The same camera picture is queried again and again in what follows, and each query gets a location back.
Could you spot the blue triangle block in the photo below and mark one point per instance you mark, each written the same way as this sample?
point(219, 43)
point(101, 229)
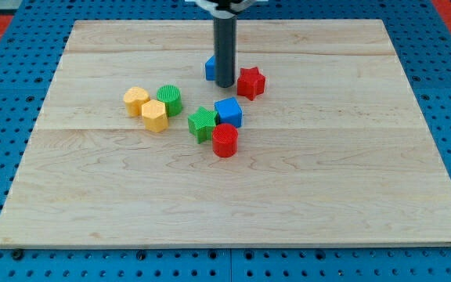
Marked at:
point(210, 69)

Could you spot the yellow heart block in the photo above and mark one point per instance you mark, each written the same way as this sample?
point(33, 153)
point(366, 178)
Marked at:
point(133, 99)

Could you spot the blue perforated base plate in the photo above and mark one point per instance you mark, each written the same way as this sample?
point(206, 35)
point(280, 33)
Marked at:
point(30, 50)

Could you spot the green star block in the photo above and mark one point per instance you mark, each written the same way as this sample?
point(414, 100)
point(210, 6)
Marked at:
point(202, 123)

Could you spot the red cylinder block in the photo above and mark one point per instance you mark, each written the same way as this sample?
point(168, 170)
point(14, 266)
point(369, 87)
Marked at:
point(225, 140)

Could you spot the yellow hexagon block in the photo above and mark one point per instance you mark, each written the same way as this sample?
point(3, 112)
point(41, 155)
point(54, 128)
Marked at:
point(154, 116)

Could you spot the red star block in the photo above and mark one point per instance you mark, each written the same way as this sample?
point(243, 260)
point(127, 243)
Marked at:
point(251, 83)

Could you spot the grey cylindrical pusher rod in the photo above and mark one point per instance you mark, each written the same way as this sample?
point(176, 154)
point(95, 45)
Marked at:
point(225, 51)

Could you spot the green cylinder block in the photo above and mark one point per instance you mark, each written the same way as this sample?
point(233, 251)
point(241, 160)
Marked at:
point(170, 95)

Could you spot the blue cube block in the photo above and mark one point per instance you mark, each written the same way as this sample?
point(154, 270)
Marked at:
point(229, 111)

